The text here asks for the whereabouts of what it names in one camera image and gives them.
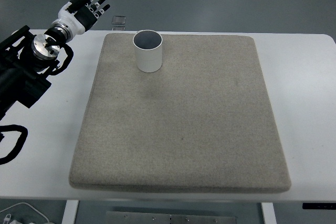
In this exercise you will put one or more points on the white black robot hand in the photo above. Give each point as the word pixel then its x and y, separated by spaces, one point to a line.
pixel 76 18

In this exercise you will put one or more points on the white table leg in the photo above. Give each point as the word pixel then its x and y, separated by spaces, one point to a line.
pixel 268 213
pixel 70 212

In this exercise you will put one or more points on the white ribbed cup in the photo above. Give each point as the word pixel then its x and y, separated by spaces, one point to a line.
pixel 148 50

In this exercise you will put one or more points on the white table leg left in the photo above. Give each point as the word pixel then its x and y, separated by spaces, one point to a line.
pixel 70 212

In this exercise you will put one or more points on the grey felt mat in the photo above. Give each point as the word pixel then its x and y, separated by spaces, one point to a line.
pixel 202 123

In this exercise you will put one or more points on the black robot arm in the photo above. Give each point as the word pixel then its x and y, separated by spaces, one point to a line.
pixel 27 59

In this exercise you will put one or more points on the white table leg right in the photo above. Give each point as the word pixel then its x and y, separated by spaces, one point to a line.
pixel 268 213

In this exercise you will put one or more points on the clear plastic block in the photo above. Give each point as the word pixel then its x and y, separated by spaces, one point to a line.
pixel 118 23

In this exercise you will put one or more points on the black desk control panel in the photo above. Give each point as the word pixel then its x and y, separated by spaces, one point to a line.
pixel 318 206

